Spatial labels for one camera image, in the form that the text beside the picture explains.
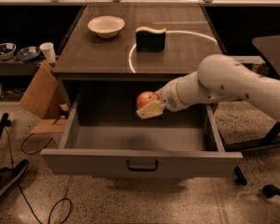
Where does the white paper bowl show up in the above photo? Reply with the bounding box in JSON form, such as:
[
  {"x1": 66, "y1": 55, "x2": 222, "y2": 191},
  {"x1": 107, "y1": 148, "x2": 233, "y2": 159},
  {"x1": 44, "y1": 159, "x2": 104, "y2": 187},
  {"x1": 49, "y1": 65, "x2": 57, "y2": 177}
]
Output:
[{"x1": 88, "y1": 16, "x2": 125, "y2": 39}]

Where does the blue bowl near cup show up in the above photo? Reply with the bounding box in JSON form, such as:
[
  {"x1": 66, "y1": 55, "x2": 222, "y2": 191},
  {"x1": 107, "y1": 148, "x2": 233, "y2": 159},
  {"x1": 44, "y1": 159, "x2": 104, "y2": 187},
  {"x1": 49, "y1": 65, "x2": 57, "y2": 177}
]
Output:
[{"x1": 16, "y1": 47, "x2": 41, "y2": 62}]

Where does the green yellow sponge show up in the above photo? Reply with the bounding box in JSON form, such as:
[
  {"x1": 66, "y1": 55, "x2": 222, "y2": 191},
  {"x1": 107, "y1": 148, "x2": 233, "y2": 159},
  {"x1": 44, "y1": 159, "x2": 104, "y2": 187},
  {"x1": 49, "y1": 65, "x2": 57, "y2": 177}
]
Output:
[{"x1": 135, "y1": 26, "x2": 166, "y2": 52}]

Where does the brown cardboard box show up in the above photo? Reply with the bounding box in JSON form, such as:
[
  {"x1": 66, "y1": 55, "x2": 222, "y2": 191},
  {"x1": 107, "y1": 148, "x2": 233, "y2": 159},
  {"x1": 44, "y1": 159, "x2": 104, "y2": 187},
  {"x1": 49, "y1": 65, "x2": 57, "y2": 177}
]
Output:
[{"x1": 20, "y1": 61, "x2": 68, "y2": 133}]

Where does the grey side shelf left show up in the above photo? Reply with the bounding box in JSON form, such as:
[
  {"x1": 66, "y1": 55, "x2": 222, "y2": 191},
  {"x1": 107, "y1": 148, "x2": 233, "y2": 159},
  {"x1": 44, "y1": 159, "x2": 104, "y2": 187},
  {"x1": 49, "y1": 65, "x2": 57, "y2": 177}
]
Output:
[{"x1": 0, "y1": 57, "x2": 47, "y2": 77}]

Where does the grey drawer cabinet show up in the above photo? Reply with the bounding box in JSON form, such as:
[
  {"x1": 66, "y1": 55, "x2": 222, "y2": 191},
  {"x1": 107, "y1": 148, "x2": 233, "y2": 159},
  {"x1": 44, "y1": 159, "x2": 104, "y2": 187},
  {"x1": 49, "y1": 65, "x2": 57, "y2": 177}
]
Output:
[{"x1": 53, "y1": 1, "x2": 221, "y2": 105}]

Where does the white paper cup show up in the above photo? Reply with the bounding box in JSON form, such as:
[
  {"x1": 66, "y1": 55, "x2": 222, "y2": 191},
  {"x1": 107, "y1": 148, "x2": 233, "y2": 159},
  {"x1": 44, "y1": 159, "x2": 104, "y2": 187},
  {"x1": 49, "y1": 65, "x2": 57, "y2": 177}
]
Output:
[{"x1": 39, "y1": 42, "x2": 56, "y2": 63}]

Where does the blue bowl far left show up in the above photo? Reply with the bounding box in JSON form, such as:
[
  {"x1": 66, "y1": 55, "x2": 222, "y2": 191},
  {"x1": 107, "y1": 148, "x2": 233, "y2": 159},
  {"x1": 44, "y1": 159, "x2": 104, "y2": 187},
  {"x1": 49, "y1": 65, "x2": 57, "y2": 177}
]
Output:
[{"x1": 0, "y1": 43, "x2": 16, "y2": 61}]

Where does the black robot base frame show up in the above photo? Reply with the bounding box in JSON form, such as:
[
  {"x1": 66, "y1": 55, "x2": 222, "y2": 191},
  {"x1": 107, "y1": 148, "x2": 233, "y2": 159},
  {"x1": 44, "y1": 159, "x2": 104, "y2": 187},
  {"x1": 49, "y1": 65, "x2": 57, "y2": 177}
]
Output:
[{"x1": 218, "y1": 121, "x2": 280, "y2": 203}]

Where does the black shoe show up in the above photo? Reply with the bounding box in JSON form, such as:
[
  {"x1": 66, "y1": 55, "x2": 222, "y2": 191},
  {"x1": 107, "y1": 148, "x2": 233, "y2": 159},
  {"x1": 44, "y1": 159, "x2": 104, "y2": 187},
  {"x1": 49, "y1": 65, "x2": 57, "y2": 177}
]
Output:
[{"x1": 0, "y1": 160, "x2": 29, "y2": 196}]

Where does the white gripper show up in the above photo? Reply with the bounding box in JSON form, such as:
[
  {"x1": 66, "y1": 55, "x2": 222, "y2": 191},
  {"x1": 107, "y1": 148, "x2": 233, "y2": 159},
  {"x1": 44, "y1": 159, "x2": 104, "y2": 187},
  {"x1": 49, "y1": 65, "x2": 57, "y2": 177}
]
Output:
[{"x1": 136, "y1": 77, "x2": 188, "y2": 119}]

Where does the black drawer handle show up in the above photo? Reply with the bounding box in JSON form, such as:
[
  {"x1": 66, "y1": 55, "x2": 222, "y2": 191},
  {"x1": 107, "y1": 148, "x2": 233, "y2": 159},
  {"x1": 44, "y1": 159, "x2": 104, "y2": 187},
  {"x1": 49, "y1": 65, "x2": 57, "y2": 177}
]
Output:
[{"x1": 126, "y1": 161, "x2": 159, "y2": 173}]

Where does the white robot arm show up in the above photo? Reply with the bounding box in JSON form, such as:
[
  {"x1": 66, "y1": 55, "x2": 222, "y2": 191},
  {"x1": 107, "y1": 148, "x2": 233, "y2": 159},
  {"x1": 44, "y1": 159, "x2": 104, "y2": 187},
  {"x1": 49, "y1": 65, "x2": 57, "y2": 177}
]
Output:
[{"x1": 137, "y1": 54, "x2": 280, "y2": 122}]

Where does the red apple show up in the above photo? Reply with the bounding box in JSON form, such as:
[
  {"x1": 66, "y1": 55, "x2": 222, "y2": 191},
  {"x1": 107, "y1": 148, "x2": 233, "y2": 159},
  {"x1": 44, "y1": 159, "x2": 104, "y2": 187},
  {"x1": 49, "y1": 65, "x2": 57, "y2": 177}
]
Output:
[{"x1": 136, "y1": 91, "x2": 160, "y2": 108}]

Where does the black floor cable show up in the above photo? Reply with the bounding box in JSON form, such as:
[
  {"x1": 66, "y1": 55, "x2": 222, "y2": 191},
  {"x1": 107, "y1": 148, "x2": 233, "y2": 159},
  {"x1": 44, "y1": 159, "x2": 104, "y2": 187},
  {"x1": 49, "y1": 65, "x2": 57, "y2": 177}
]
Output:
[{"x1": 0, "y1": 110, "x2": 74, "y2": 224}]

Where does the open grey top drawer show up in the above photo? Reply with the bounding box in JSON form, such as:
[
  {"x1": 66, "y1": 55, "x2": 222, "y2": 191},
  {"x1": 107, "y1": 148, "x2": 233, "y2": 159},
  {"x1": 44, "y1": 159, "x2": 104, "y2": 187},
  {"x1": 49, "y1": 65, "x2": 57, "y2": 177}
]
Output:
[{"x1": 41, "y1": 81, "x2": 243, "y2": 179}]

